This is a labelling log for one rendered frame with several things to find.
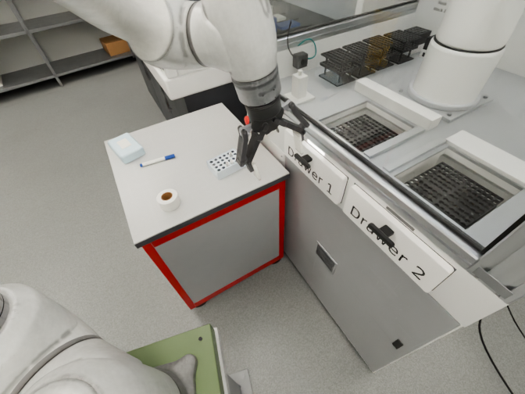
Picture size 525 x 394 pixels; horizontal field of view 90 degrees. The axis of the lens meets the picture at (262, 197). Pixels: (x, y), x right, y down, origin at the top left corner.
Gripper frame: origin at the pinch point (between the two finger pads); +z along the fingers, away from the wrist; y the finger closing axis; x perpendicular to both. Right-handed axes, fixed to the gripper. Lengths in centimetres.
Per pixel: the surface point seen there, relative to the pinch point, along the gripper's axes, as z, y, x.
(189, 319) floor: 86, -66, 13
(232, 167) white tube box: 17.9, -8.7, 24.6
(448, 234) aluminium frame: 2.2, 16.2, -37.4
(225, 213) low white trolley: 25.6, -19.9, 13.9
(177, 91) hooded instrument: 12, -9, 83
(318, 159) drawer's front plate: 8.1, 12.4, -0.4
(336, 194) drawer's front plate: 14.6, 11.2, -10.0
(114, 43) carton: 66, -32, 375
